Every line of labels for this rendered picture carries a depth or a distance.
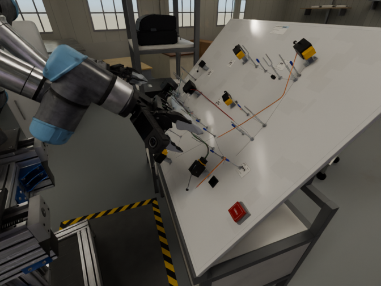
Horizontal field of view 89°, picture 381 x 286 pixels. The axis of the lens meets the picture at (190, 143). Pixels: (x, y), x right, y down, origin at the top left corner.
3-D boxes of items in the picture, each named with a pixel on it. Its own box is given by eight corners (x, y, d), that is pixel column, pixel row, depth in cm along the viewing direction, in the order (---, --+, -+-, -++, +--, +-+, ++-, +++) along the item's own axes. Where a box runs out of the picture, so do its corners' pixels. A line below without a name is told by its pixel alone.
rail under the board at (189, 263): (193, 285, 74) (193, 278, 71) (147, 133, 167) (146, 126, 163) (207, 280, 76) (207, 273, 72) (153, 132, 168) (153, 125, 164)
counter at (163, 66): (161, 66, 703) (159, 42, 659) (197, 83, 539) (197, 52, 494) (140, 69, 670) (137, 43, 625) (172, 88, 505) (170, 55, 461)
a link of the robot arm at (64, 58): (45, 75, 40) (64, 38, 39) (97, 102, 46) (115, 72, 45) (34, 83, 34) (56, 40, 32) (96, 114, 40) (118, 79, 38)
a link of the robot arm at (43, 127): (68, 129, 50) (89, 93, 48) (67, 152, 42) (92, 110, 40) (31, 115, 45) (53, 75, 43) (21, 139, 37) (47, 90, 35)
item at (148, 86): (143, 100, 160) (142, 92, 157) (138, 87, 188) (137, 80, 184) (181, 95, 169) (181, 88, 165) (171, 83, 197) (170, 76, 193)
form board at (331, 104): (149, 127, 164) (147, 126, 163) (232, 20, 140) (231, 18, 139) (199, 277, 72) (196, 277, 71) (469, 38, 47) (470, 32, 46)
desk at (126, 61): (125, 108, 401) (118, 72, 360) (109, 90, 494) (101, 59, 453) (156, 101, 432) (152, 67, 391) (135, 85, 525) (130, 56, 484)
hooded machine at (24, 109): (78, 131, 324) (37, 21, 237) (28, 143, 295) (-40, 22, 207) (73, 114, 380) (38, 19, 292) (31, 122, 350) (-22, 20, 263)
